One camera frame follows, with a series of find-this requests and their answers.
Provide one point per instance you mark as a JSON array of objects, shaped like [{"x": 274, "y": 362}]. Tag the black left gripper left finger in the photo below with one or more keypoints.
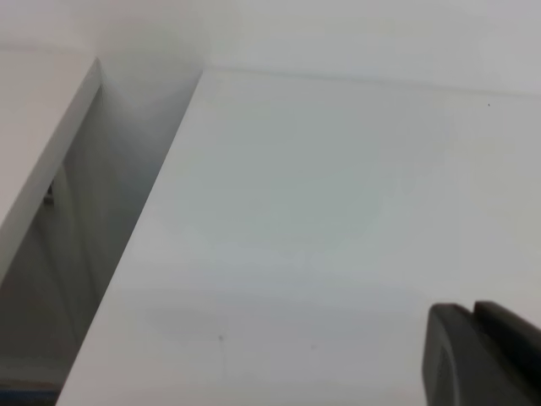
[{"x": 463, "y": 366}]

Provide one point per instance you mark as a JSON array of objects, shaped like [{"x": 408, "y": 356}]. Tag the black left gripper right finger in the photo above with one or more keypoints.
[{"x": 518, "y": 339}]

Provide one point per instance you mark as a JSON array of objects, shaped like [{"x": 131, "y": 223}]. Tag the white side table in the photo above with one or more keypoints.
[{"x": 45, "y": 97}]

